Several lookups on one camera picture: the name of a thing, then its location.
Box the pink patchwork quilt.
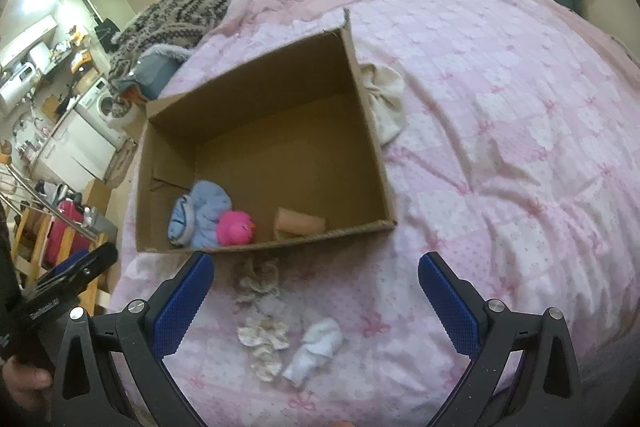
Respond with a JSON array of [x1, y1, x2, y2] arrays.
[[107, 0, 640, 427]]

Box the white kitchen cabinets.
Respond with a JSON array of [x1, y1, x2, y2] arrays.
[[30, 107, 118, 182]]

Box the person's left hand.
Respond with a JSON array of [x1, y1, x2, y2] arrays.
[[0, 357, 53, 404]]

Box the cream cloth bow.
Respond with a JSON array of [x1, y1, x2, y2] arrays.
[[359, 63, 407, 146]]

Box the black hanging garment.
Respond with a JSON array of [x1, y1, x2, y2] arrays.
[[94, 18, 121, 52]]

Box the white patterned scrunchie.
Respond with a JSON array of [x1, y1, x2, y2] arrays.
[[236, 317, 291, 384]]

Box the light blue plush toy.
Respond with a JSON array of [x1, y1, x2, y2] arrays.
[[167, 180, 233, 250]]

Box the grey container with bottles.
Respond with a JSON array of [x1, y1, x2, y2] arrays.
[[82, 206, 119, 253]]

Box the cluttered kitchen shelf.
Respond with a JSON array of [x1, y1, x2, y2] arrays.
[[47, 24, 108, 80]]

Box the white washing machine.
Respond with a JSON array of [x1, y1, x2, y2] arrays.
[[75, 77, 131, 148]]

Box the brown cardboard box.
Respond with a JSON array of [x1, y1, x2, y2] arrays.
[[135, 8, 399, 254]]

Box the patterned floor rug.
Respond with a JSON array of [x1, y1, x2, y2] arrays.
[[102, 139, 138, 188]]

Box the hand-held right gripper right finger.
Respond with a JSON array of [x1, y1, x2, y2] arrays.
[[419, 251, 583, 427]]

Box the yellow wooden rack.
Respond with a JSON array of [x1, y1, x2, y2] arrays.
[[10, 207, 113, 308]]

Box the blue jacket with fur hood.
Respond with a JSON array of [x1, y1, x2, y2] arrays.
[[117, 44, 193, 105]]

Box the pink rubber duck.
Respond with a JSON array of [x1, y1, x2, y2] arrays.
[[216, 210, 257, 248]]

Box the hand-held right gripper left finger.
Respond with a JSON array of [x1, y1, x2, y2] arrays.
[[50, 251, 216, 427]]

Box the red suitcase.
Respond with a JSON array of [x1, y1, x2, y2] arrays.
[[42, 199, 86, 268]]

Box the small cardboard floor box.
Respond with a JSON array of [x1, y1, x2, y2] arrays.
[[82, 179, 113, 212]]

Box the metal drying rack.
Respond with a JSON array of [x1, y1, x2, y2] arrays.
[[0, 164, 98, 240]]

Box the beige lace scrunchie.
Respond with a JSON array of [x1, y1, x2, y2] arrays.
[[234, 257, 282, 308]]

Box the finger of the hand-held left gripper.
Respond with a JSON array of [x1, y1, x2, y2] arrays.
[[22, 243, 119, 304]]

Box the white sock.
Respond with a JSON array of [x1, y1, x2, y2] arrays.
[[281, 317, 344, 389]]

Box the patterned knitted blanket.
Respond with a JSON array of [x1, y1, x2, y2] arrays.
[[107, 0, 241, 82]]

